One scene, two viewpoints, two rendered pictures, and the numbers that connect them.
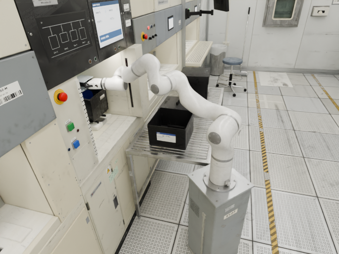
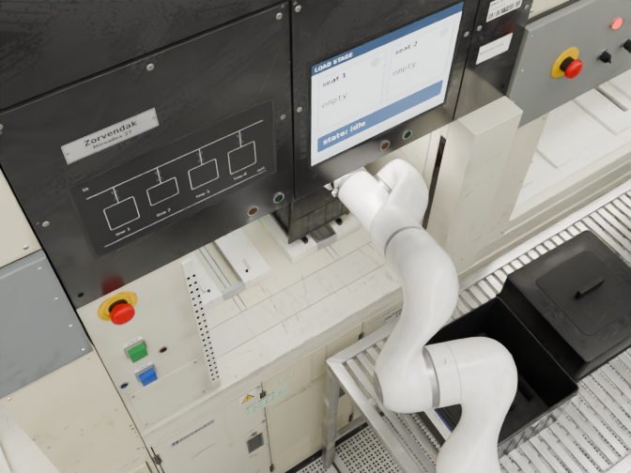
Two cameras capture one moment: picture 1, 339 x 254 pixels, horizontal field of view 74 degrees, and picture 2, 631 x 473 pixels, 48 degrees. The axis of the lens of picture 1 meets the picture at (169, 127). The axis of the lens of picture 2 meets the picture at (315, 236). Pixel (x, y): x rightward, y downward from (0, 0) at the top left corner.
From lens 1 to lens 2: 91 cm
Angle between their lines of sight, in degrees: 36
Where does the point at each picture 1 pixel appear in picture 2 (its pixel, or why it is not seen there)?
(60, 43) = (144, 209)
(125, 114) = not seen: hidden behind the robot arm
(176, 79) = (465, 393)
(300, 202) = not seen: outside the picture
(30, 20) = (47, 199)
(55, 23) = (135, 173)
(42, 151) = (41, 404)
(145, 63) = (407, 287)
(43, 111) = (54, 349)
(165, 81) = (412, 395)
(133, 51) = (469, 142)
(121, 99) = not seen: hidden behind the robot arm
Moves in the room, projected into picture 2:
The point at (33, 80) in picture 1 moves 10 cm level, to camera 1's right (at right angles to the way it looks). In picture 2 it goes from (32, 308) to (77, 348)
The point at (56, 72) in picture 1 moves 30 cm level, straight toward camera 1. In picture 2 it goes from (114, 269) to (22, 461)
